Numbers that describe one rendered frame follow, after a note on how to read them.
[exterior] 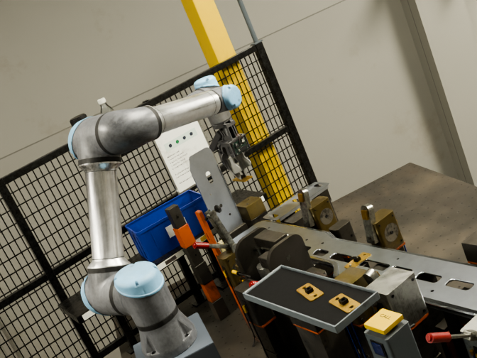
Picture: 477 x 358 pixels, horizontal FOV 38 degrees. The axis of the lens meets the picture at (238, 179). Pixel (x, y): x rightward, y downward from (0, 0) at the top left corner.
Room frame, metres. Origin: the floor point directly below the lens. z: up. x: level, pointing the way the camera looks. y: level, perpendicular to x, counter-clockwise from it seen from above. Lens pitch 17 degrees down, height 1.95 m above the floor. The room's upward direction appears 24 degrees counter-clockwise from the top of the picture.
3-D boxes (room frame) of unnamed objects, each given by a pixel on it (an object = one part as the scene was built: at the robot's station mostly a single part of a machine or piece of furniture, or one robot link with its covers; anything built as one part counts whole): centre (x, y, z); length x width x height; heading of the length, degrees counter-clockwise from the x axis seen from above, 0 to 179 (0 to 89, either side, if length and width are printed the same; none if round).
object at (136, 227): (2.56, 0.32, 1.09); 0.30 x 0.17 x 0.13; 110
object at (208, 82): (2.22, -0.02, 1.57); 0.09 x 0.08 x 0.11; 137
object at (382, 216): (1.97, -0.37, 0.87); 0.12 x 0.07 x 0.35; 118
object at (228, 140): (2.21, -0.03, 1.41); 0.09 x 0.08 x 0.12; 28
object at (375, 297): (1.47, -0.04, 1.16); 0.37 x 0.14 x 0.02; 28
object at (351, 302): (1.36, -0.11, 1.17); 0.08 x 0.04 x 0.01; 18
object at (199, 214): (2.26, 0.17, 0.95); 0.03 x 0.01 x 0.50; 28
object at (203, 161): (2.48, 0.10, 1.17); 0.12 x 0.01 x 0.34; 118
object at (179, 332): (1.63, 0.34, 1.15); 0.15 x 0.15 x 0.10
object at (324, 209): (2.30, -0.23, 0.87); 0.12 x 0.07 x 0.35; 118
